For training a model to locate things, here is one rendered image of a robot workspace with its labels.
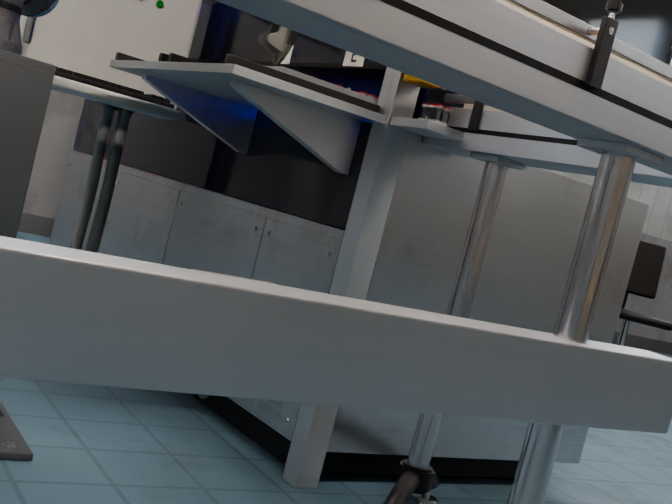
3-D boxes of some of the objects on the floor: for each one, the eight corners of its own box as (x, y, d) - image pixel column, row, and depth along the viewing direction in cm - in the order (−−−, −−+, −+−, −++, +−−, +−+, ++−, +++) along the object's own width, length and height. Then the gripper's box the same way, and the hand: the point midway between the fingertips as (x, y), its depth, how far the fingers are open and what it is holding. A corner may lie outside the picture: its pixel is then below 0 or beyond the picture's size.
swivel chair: (676, 405, 522) (717, 257, 517) (607, 394, 494) (650, 238, 489) (605, 376, 572) (642, 242, 567) (539, 365, 544) (577, 223, 539)
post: (303, 478, 213) (529, -402, 202) (317, 488, 209) (549, -413, 197) (281, 478, 210) (510, -420, 198) (294, 488, 205) (529, -431, 193)
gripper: (264, -39, 194) (241, 56, 195) (286, -42, 187) (261, 57, 188) (296, -25, 199) (273, 68, 200) (318, -28, 192) (294, 68, 193)
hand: (280, 60), depth 196 cm, fingers closed
